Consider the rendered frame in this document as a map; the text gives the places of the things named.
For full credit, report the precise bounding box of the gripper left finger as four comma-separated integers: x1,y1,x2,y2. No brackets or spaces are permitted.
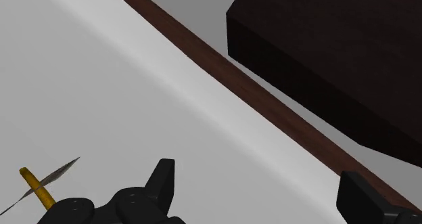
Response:
36,158,186,224

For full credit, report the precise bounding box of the yellow stick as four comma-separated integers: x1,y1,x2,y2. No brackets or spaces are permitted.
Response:
18,166,57,211

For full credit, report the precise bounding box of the thin grey pointed blade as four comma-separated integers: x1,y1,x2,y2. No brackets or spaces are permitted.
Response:
0,156,81,217

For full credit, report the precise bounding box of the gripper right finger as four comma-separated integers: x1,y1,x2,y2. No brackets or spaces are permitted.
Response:
335,171,422,224

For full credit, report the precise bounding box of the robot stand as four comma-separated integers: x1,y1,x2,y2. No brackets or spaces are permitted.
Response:
226,0,422,169

